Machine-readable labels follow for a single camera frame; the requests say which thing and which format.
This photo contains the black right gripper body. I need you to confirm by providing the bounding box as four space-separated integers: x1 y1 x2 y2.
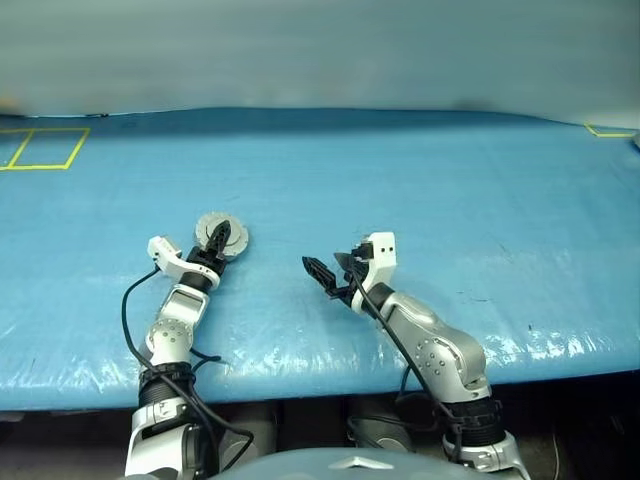
329 239 374 299

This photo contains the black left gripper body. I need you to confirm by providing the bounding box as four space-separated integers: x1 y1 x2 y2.
186 247 229 274

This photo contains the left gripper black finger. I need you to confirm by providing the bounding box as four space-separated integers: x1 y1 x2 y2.
206 218 234 259

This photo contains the grey finned motor cap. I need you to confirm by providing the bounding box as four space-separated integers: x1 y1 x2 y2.
194 212 250 259

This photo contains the blue plastic table cover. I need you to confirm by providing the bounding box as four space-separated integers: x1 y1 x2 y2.
0 107 640 412

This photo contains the grey rounded cylinder shape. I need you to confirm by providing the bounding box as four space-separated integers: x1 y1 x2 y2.
219 402 279 459
347 399 416 454

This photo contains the grey robot torso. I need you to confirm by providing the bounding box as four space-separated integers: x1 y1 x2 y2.
207 447 481 480

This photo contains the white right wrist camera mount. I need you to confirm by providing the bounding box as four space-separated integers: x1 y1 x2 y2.
349 231 399 309

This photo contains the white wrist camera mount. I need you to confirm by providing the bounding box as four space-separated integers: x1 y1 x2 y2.
349 231 399 309
147 236 224 281

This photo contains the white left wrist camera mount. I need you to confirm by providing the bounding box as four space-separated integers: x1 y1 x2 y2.
147 236 224 281

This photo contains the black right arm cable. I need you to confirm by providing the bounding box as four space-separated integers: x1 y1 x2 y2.
344 269 466 466

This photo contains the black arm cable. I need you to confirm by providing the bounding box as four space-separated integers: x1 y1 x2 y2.
120 264 256 476
344 269 466 466

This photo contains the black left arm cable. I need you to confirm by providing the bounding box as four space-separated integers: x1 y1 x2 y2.
120 264 256 476

